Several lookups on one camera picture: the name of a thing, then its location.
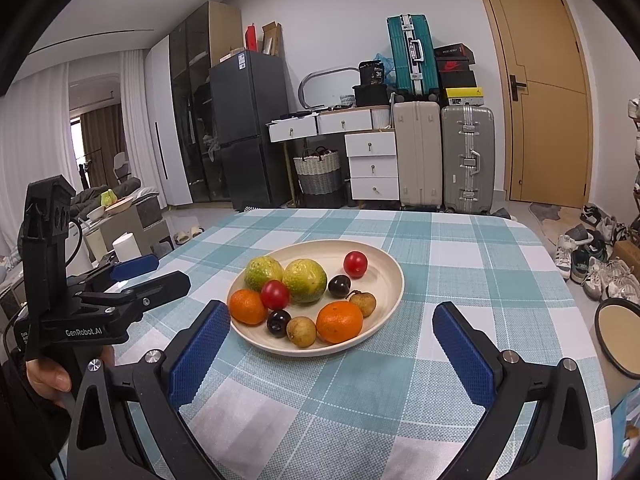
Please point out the grey door mat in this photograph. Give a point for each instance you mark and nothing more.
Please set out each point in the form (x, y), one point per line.
(545, 211)

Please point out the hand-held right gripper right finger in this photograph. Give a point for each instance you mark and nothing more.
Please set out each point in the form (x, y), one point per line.
(465, 355)

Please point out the white ribbed container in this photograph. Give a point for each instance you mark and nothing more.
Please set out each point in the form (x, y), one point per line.
(382, 117)

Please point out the brown cardboard box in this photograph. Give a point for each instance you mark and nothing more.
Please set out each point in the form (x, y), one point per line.
(271, 39)

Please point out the wooden door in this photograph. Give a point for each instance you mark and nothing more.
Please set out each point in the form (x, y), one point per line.
(540, 110)

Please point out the red tomato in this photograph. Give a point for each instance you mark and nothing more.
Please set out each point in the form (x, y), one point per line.
(275, 295)
(355, 264)

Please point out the person's left hand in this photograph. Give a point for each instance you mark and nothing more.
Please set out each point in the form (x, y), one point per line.
(47, 375)

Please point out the round black-rimmed stool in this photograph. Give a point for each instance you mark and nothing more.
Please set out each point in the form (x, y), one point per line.
(620, 332)

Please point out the arched silver mirror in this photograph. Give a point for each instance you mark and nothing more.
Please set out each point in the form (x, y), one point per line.
(303, 87)

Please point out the yellow green bag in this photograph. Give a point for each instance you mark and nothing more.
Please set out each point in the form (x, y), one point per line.
(108, 197)

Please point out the pile of shoes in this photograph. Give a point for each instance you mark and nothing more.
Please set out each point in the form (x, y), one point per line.
(590, 255)

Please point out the woven laundry basket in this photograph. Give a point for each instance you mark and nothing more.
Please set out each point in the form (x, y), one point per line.
(319, 175)

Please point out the low grey cabinet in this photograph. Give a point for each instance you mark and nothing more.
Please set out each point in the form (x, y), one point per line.
(147, 227)

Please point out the beige slipper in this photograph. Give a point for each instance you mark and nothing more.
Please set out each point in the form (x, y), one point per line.
(183, 238)
(197, 231)

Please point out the grey sofa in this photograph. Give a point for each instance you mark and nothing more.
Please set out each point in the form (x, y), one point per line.
(145, 195)

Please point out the small orange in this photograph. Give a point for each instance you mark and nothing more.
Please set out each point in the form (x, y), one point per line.
(247, 306)

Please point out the dark purple plum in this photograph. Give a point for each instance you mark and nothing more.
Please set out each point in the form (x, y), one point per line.
(278, 322)
(339, 286)

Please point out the silver suitcase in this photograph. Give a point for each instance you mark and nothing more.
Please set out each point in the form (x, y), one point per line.
(466, 160)

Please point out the small green yellow citrus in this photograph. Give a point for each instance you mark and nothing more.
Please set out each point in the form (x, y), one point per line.
(261, 271)

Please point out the light blue plastic bag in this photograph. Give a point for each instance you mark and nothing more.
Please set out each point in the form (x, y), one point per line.
(630, 420)

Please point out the white office chair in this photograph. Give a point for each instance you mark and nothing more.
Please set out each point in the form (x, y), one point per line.
(121, 165)

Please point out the black printed tub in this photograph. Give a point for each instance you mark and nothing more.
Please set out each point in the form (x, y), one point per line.
(371, 72)

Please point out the plain black shoe box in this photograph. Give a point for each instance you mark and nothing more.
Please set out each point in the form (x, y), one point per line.
(456, 80)

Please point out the black shoe box red lid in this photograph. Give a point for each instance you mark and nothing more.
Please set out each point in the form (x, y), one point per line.
(452, 51)

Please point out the yellow and white shoe box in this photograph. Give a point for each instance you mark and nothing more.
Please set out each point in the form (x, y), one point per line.
(464, 97)

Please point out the white wardrobe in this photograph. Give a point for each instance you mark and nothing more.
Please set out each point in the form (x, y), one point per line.
(162, 125)

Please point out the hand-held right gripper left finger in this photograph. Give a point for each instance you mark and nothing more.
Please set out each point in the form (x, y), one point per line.
(200, 355)

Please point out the black shoe rack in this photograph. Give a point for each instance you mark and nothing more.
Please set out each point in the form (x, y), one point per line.
(635, 150)

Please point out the white drawer dresser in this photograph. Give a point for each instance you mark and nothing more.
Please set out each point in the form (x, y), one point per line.
(372, 167)

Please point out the large orange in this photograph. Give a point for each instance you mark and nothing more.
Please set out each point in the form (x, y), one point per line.
(340, 322)

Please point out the narrow white sheer curtain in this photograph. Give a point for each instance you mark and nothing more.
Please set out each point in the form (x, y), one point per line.
(135, 120)

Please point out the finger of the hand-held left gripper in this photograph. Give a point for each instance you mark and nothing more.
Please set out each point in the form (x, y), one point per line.
(135, 266)
(165, 285)

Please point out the red and black shoe box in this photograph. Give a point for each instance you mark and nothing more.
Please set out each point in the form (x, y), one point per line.
(453, 65)

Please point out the brown curtain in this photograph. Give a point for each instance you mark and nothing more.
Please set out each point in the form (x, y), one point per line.
(102, 145)

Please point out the cream round plate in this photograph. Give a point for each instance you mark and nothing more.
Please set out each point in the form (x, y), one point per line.
(380, 285)

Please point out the brown longan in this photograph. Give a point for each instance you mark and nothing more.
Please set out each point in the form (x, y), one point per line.
(301, 331)
(362, 303)

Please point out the black storage box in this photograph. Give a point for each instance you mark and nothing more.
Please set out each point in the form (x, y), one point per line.
(370, 95)

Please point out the beige suitcase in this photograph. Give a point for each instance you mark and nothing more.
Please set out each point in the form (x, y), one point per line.
(417, 155)

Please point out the cardboard box beside shoes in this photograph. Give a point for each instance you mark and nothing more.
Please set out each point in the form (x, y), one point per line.
(627, 255)

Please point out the small white slotted basket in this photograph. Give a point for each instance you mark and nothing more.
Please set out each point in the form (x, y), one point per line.
(345, 100)

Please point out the glass door wardrobe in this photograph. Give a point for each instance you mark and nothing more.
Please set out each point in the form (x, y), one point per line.
(192, 100)

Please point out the wide white sheer curtain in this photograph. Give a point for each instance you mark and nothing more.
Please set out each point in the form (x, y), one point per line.
(40, 160)

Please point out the dark grey fridge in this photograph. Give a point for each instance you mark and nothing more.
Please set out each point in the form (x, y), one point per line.
(250, 125)

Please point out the teal suitcase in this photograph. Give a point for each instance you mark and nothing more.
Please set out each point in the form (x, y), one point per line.
(410, 57)

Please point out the large green yellow citrus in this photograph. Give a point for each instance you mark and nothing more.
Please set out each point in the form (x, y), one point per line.
(305, 280)

